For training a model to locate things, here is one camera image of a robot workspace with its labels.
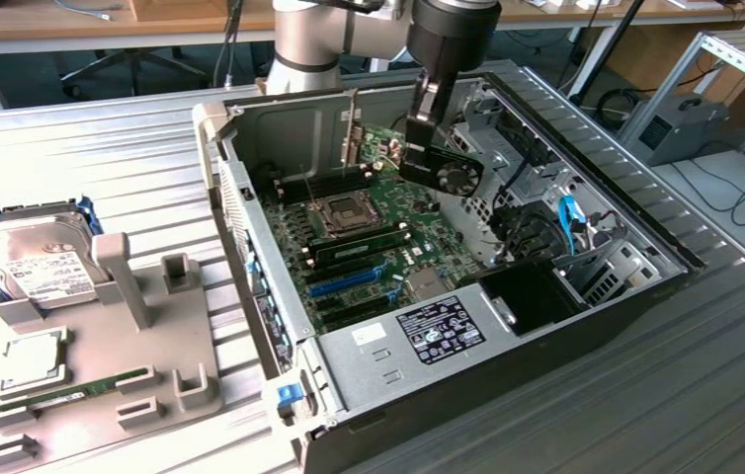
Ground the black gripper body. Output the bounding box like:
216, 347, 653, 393
408, 0, 499, 80

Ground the graphics card with metal bracket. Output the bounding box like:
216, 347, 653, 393
336, 87, 486, 199

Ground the CPU socket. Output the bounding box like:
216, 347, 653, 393
308, 195, 379, 241

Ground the green motherboard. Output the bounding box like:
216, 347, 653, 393
259, 167, 473, 337

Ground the silver disk bay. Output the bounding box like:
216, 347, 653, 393
440, 83, 585, 248

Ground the black stand pole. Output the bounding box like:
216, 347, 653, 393
566, 0, 649, 100

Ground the installed RAM stick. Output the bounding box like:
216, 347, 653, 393
315, 229, 412, 263

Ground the silver chipset heatsink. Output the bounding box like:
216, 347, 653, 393
403, 271, 453, 302

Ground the blue expansion slot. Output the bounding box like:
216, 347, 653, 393
308, 269, 379, 297

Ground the grey cabinet with vent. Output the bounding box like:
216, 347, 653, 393
621, 92, 733, 168

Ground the wooden box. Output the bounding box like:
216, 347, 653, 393
124, 0, 232, 22

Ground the office chair base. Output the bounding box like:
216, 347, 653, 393
57, 46, 210, 99

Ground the open PC case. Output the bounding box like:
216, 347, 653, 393
191, 71, 707, 474

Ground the silver power supply unit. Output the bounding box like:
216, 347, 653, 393
315, 283, 525, 411

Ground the blue disk carrier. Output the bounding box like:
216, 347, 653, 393
0, 195, 107, 302

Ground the silver hard disk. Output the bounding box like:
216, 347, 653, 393
0, 211, 100, 310

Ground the grey parts rack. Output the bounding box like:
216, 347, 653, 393
0, 231, 226, 470

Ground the green RAM stick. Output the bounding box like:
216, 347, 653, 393
0, 367, 149, 416

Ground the silver CPU chip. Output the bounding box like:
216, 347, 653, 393
0, 338, 63, 391

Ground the black wire bundle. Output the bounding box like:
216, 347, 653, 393
490, 199, 569, 263

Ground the blue SATA wire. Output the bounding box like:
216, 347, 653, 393
559, 195, 587, 258

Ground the hanging grey cable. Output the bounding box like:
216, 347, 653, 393
212, 0, 247, 90

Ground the wooden desk white frame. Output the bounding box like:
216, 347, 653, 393
0, 0, 278, 113
494, 0, 745, 100

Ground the aluminium profile frame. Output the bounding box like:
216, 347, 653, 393
615, 28, 745, 154

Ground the grey cable with plug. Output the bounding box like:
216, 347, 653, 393
53, 0, 124, 22

